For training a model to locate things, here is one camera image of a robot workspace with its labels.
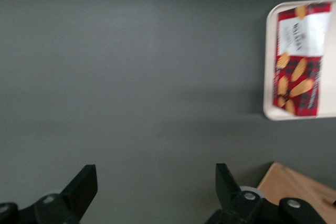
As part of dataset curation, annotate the wooden drawer cabinet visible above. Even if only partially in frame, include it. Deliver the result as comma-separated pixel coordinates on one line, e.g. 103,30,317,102
256,161,336,224

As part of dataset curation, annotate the beige plastic tray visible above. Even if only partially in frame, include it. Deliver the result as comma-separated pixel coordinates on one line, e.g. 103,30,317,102
262,0,336,122

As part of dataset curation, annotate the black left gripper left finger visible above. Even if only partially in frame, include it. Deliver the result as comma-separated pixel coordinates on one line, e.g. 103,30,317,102
33,164,99,224

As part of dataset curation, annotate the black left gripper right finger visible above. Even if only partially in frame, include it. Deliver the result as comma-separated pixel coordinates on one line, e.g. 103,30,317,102
202,163,264,224

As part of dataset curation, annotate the red cookie box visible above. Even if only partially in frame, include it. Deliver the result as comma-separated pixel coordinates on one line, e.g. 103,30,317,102
272,2,332,118

